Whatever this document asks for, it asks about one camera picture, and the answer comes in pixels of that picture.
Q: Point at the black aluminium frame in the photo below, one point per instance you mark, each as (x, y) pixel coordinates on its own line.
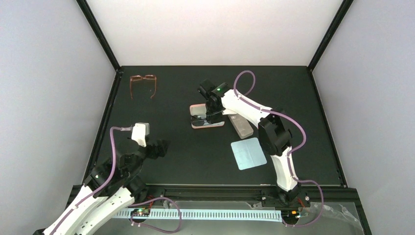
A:
(204, 170)

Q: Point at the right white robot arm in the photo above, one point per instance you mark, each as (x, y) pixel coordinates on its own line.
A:
(274, 138)

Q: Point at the brown translucent sunglasses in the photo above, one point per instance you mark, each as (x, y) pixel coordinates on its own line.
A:
(136, 80)

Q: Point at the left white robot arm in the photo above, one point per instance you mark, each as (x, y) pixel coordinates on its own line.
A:
(109, 188)

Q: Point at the pink glasses case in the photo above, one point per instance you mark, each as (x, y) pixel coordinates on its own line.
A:
(198, 109)

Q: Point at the clear plastic sheet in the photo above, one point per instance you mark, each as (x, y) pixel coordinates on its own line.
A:
(337, 219)

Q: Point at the grey glasses case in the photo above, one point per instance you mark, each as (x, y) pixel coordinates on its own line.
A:
(241, 125)

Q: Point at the left circuit board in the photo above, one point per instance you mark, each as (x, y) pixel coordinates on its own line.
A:
(140, 212)

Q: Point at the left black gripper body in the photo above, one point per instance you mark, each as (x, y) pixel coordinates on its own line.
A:
(156, 153)

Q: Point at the black sunglasses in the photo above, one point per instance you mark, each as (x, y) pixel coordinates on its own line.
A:
(198, 122)

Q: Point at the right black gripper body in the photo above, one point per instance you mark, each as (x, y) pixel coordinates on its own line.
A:
(214, 111)

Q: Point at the right light blue cloth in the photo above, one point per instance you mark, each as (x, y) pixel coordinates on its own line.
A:
(248, 153)

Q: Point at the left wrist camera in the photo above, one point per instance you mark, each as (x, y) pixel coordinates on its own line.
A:
(139, 133)

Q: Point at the white slotted cable duct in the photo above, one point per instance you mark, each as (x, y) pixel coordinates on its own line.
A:
(206, 214)

